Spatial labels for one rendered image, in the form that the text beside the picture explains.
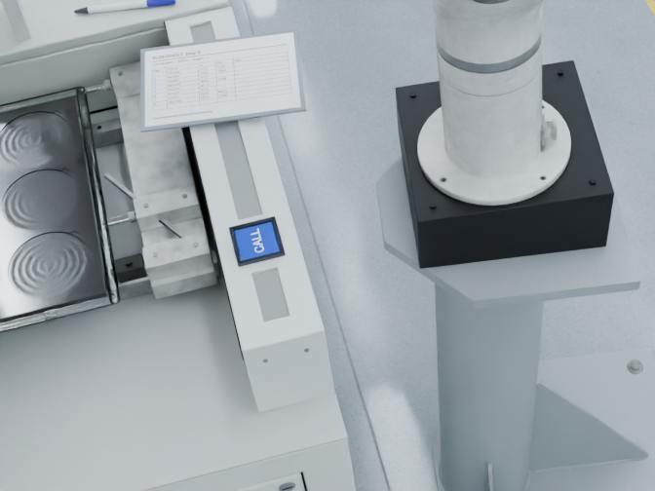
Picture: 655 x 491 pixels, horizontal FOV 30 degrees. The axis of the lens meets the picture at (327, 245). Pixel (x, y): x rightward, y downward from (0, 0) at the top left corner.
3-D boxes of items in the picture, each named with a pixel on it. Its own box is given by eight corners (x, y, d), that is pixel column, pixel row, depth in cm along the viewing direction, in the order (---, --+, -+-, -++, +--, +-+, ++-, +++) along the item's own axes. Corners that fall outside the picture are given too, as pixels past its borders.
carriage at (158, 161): (156, 300, 152) (151, 286, 150) (117, 96, 174) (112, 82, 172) (218, 284, 153) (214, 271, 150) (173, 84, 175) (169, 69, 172)
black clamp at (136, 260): (119, 283, 150) (114, 271, 148) (117, 270, 151) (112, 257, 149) (147, 277, 150) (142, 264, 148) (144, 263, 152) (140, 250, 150)
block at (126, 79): (116, 98, 170) (111, 84, 167) (112, 82, 172) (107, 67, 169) (173, 86, 170) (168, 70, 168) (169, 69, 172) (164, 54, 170)
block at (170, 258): (150, 282, 150) (145, 267, 148) (146, 260, 152) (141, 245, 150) (213, 266, 151) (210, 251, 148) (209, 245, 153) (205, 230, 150)
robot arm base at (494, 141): (568, 92, 157) (571, -21, 143) (572, 205, 146) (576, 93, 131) (421, 96, 161) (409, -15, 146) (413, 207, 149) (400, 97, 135)
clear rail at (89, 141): (111, 308, 147) (108, 301, 146) (76, 92, 170) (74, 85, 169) (122, 305, 147) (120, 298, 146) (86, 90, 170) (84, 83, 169)
